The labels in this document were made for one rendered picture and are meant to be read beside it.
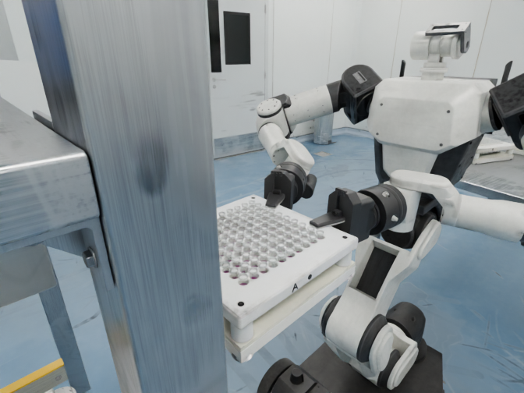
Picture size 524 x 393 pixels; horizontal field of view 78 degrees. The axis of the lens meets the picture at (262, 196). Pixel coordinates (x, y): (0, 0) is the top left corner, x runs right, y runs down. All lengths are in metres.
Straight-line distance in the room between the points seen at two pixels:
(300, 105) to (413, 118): 0.33
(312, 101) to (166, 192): 0.90
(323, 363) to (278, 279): 1.08
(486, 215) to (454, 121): 0.26
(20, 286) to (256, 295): 0.27
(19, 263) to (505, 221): 0.74
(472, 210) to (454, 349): 1.32
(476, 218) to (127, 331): 0.63
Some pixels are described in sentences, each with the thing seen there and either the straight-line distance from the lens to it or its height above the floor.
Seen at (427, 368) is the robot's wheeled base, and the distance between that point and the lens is 1.59.
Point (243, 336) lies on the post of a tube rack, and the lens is 0.41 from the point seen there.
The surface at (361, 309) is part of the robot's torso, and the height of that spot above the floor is 0.66.
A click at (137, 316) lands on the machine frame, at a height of 1.18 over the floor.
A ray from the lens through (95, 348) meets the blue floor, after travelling 1.92.
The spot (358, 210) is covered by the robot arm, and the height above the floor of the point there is 1.07.
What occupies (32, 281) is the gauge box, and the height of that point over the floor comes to 1.06.
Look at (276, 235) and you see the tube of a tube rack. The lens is 0.50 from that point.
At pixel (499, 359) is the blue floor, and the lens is 2.03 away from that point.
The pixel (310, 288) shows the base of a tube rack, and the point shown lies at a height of 1.00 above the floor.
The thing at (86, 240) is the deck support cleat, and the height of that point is 1.22.
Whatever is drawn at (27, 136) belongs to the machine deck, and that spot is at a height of 1.27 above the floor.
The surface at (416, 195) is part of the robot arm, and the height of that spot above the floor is 1.05.
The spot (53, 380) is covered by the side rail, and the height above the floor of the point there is 0.85.
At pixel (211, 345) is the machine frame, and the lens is 0.24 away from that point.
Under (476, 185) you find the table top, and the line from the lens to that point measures 1.48.
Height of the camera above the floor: 1.31
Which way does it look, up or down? 23 degrees down
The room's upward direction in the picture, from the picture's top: straight up
